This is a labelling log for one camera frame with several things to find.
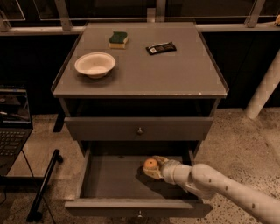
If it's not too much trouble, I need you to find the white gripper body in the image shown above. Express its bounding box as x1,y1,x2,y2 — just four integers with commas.
160,160,192,187

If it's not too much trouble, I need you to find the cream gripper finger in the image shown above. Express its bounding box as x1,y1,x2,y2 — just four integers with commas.
152,156,168,167
143,167,163,179

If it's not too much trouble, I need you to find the orange fruit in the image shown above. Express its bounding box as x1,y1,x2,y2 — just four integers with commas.
143,157,158,170

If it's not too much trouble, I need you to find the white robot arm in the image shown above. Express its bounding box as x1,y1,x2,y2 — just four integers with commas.
143,99,280,224

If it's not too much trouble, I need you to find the middle drawer knob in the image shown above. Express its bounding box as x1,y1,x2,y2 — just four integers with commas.
135,211,146,224

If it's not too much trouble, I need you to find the open middle drawer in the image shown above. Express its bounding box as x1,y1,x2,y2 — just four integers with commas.
65,151,213,218

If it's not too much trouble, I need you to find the grey drawer cabinet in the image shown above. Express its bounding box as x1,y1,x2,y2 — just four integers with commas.
51,22,230,224

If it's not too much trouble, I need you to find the closed top drawer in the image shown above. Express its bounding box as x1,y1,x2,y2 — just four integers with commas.
65,117,214,141

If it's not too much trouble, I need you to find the black snack bar wrapper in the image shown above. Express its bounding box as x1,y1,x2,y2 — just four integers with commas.
146,42,177,55

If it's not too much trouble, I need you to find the white bowl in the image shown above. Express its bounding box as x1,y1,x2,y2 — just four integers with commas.
74,52,116,79

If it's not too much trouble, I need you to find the green yellow sponge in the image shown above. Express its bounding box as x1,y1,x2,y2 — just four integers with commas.
108,31,129,49

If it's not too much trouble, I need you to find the black table leg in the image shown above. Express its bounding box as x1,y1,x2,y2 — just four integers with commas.
26,149,63,222

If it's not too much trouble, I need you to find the black laptop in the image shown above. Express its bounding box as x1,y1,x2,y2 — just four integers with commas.
0,80,33,176

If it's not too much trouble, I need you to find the metal railing frame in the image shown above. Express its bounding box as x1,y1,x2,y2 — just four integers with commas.
0,0,280,36

